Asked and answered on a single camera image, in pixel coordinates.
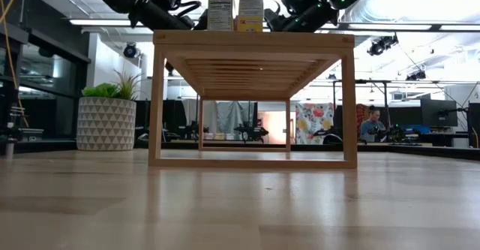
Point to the yellow Corn Pops cereal box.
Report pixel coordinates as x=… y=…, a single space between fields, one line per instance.
x=220 y=9
x=250 y=6

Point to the black computer monitor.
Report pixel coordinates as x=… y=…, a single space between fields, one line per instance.
x=408 y=116
x=438 y=113

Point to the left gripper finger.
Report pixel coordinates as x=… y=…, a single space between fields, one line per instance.
x=161 y=17
x=202 y=23

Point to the succulent in triangle-patterned pot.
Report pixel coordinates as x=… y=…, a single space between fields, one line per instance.
x=107 y=124

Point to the floral patterned cloth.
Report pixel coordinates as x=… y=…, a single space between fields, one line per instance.
x=313 y=122

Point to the black track spotlight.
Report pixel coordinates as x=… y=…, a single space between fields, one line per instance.
x=416 y=75
x=382 y=44

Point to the grey hanging curtain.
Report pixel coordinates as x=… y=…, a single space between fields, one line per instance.
x=225 y=116

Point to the person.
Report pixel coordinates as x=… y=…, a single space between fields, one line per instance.
x=371 y=128

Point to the wooden slatted shelf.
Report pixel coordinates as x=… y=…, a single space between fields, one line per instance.
x=247 y=40

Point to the grey metal box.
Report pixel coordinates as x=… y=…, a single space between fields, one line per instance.
x=30 y=134

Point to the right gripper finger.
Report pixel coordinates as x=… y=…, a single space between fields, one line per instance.
x=274 y=20
x=311 y=21

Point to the black background robot arm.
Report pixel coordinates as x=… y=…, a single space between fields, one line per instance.
x=251 y=131

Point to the long ceiling light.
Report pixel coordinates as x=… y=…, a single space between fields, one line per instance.
x=101 y=22
x=459 y=28
x=401 y=27

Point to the black office chair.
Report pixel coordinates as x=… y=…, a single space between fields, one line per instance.
x=333 y=139

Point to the black round spotlight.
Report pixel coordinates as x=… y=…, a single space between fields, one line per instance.
x=129 y=50

